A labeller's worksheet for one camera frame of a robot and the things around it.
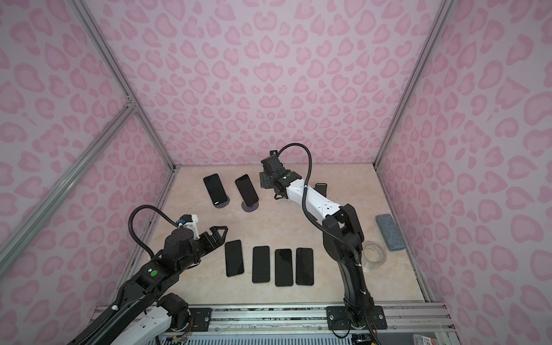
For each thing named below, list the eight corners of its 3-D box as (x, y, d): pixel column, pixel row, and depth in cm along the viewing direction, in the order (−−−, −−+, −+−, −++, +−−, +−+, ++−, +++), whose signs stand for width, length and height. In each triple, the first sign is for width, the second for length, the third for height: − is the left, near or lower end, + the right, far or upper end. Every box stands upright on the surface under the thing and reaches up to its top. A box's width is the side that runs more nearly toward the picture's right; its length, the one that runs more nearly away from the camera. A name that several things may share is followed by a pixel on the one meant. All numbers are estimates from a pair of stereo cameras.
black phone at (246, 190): (248, 212, 103) (243, 191, 91) (240, 201, 107) (234, 179, 95) (259, 205, 105) (256, 184, 93) (250, 195, 110) (246, 173, 97)
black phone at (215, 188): (216, 210, 104) (207, 191, 93) (211, 197, 109) (202, 177, 98) (229, 205, 106) (223, 185, 95) (224, 192, 111) (217, 172, 100)
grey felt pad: (385, 251, 91) (388, 247, 88) (375, 218, 101) (377, 213, 98) (402, 251, 91) (406, 247, 88) (390, 218, 101) (393, 213, 98)
